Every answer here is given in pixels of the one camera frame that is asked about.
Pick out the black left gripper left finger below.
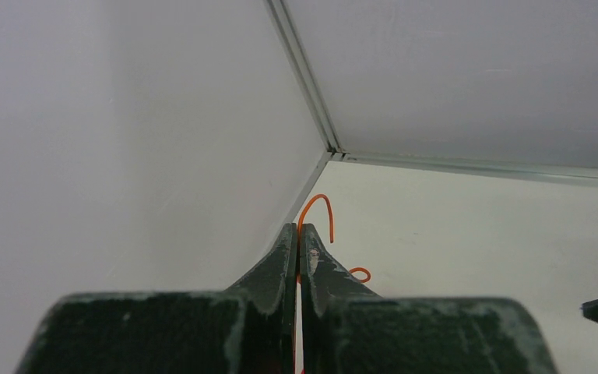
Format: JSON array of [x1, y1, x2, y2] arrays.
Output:
[[16, 224, 297, 373]]

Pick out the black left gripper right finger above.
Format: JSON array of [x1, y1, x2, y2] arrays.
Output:
[[299, 224, 557, 373]]

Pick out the orange cable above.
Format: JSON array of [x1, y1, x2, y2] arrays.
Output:
[[294, 193, 372, 374]]

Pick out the aluminium frame rail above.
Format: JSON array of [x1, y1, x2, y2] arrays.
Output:
[[262, 0, 598, 254]]

